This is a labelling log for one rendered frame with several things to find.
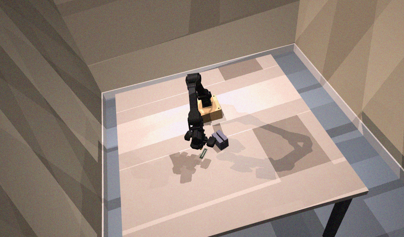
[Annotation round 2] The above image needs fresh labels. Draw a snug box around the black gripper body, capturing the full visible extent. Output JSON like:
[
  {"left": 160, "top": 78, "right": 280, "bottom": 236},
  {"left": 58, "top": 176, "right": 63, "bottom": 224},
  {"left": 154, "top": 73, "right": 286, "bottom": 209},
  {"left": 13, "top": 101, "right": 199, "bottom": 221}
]
[{"left": 184, "top": 129, "right": 217, "bottom": 147}]

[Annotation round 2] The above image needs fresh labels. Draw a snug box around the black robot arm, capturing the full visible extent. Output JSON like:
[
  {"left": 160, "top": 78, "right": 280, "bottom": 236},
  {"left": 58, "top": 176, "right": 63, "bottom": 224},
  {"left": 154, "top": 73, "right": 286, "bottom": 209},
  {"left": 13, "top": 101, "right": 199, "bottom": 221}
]
[{"left": 185, "top": 73, "right": 212, "bottom": 150}]

